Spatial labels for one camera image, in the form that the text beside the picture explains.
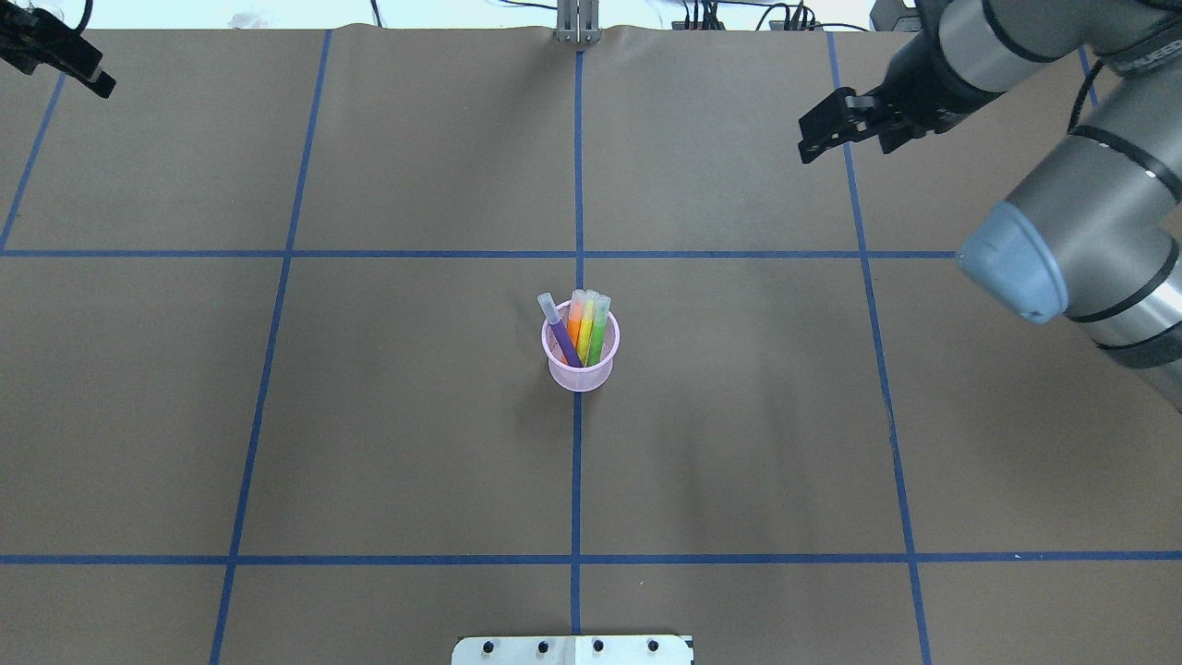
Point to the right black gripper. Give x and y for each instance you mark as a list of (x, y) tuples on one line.
[(923, 85)]

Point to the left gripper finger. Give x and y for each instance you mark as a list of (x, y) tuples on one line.
[(34, 37)]

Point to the green highlighter pen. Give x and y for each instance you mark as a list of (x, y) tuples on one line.
[(600, 321)]

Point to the orange highlighter pen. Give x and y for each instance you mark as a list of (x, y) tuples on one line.
[(573, 325)]

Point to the yellow highlighter pen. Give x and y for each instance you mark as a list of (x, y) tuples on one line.
[(592, 297)]

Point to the purple highlighter pen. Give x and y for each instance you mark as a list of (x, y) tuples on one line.
[(558, 329)]

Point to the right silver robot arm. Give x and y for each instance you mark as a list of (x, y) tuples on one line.
[(1082, 236)]

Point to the brown paper table cover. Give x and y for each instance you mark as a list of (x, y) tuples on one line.
[(274, 390)]

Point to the electronics board with wires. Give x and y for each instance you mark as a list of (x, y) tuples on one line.
[(744, 15)]

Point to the aluminium frame post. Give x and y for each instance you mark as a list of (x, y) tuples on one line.
[(577, 21)]

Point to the white camera stand pedestal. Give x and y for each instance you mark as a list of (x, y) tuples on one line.
[(574, 649)]

